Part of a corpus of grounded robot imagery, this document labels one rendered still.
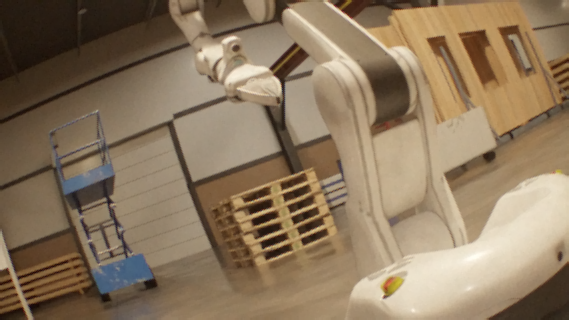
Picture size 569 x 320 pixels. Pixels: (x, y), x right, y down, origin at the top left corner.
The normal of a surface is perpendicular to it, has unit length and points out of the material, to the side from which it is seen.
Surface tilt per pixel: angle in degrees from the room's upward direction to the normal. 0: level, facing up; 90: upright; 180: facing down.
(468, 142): 90
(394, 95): 117
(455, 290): 52
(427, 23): 90
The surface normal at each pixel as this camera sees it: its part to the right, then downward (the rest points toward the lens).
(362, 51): -0.02, -0.72
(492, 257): -0.32, -0.69
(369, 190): 0.38, 0.24
